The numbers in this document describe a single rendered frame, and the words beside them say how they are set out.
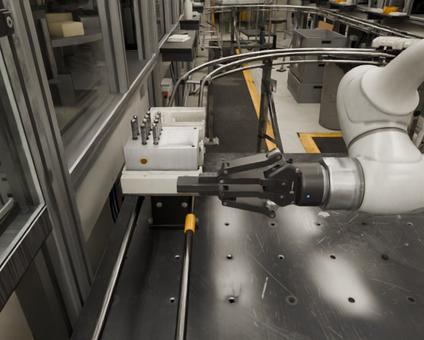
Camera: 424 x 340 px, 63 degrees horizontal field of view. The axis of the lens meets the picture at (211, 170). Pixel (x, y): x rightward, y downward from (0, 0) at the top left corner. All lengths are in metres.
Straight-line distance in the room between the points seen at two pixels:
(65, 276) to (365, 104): 0.57
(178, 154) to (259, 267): 0.28
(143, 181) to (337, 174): 0.32
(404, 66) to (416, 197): 0.20
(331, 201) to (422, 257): 0.32
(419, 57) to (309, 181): 0.23
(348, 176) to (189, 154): 0.26
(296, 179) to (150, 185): 0.25
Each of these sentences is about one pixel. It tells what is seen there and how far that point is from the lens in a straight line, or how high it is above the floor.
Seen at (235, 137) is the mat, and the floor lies 0.01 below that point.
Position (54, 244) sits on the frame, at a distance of 0.57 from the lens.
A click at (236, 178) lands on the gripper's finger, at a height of 0.90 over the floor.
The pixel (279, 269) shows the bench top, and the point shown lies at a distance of 0.72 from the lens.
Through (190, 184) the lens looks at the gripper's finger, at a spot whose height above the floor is 0.89.
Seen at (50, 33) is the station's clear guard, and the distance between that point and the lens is 0.62.
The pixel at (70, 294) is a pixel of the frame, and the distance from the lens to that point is 0.64.
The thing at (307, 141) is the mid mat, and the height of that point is 0.01.
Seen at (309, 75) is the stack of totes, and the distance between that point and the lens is 3.78.
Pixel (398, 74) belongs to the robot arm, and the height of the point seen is 1.05.
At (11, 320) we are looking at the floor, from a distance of 1.68.
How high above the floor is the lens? 1.18
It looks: 29 degrees down
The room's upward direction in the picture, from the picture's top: straight up
